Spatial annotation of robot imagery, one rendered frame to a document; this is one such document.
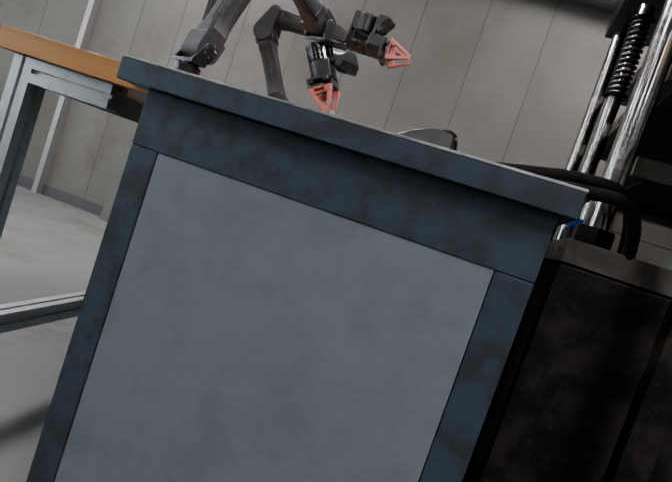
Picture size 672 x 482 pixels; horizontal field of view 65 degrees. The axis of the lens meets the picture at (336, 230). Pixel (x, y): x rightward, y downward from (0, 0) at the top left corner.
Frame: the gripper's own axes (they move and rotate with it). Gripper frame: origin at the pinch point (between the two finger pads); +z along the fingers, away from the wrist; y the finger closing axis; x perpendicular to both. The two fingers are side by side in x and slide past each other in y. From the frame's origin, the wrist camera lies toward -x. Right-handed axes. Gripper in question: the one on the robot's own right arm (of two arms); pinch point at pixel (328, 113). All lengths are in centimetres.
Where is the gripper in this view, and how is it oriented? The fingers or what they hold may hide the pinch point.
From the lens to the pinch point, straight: 150.4
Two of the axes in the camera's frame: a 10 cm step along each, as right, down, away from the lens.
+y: 2.8, 0.2, 9.6
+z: 2.0, 9.8, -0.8
